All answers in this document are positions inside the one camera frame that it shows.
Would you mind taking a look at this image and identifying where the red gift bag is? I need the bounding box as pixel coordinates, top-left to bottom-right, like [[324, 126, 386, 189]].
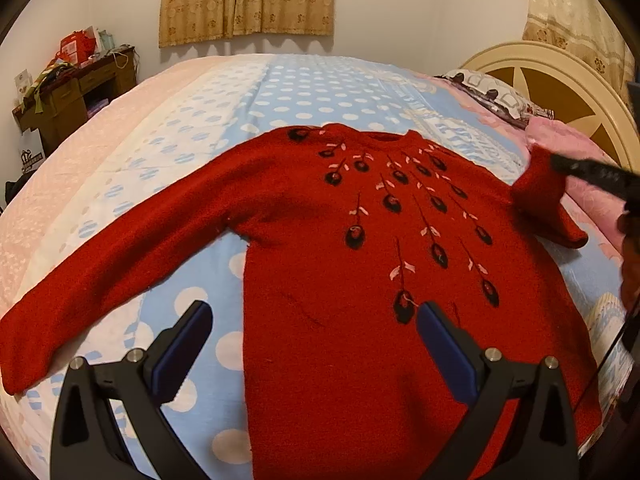
[[58, 30, 96, 66]]

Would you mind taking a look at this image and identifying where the blue polka dot bed blanket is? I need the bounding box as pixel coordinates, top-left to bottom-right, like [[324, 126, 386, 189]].
[[1, 54, 630, 479]]

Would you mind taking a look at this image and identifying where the beige patterned curtain right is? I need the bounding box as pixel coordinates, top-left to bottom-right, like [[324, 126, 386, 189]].
[[523, 0, 636, 101]]

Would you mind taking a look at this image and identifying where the person's right hand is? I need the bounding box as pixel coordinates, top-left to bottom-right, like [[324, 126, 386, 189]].
[[617, 212, 640, 312]]

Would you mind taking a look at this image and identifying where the white paper bag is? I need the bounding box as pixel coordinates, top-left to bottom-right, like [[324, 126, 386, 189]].
[[20, 129, 46, 174]]

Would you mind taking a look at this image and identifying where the red knitted embroidered sweater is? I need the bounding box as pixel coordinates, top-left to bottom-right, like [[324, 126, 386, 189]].
[[1, 124, 601, 479]]

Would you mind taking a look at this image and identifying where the black white patterned pillow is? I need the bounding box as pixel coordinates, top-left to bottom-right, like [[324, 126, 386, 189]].
[[439, 68, 555, 129]]

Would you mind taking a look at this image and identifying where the dark wooden desk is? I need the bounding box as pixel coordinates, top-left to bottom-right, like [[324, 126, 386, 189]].
[[12, 44, 138, 156]]

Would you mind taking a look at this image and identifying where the cream wooden headboard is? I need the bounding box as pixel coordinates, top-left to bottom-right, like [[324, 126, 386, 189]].
[[463, 41, 639, 172]]

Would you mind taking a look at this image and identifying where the pink quilt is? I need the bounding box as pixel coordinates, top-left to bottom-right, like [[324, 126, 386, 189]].
[[524, 115, 640, 254]]

